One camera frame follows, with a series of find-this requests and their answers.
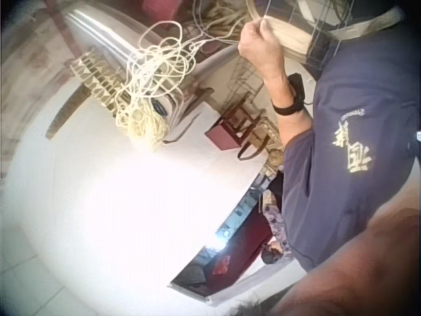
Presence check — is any person's left hand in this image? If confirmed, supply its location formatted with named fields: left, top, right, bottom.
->
left=237, top=17, right=287, bottom=79

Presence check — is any bundle of cream rattan strips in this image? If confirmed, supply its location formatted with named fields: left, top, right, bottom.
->
left=259, top=6, right=406, bottom=63

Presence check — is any black wrist band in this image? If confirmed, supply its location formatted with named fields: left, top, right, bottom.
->
left=271, top=72, right=312, bottom=117

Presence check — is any dark red wooden stool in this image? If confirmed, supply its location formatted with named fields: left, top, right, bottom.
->
left=203, top=92, right=264, bottom=153

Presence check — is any dark red door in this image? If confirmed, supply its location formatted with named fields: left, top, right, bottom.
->
left=170, top=203, right=276, bottom=294

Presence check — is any wire rack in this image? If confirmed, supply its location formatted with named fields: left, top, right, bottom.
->
left=222, top=58, right=266, bottom=111

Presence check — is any thin wire frame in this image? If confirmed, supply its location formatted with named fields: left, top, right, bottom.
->
left=262, top=0, right=355, bottom=74

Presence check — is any woven bag with handles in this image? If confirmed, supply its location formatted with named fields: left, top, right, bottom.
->
left=236, top=118, right=281, bottom=162

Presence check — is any tangled cream rattan cord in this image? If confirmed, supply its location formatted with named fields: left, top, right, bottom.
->
left=114, top=20, right=243, bottom=153

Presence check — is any woven rattan frame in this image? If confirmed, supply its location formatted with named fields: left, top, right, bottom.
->
left=45, top=49, right=134, bottom=139

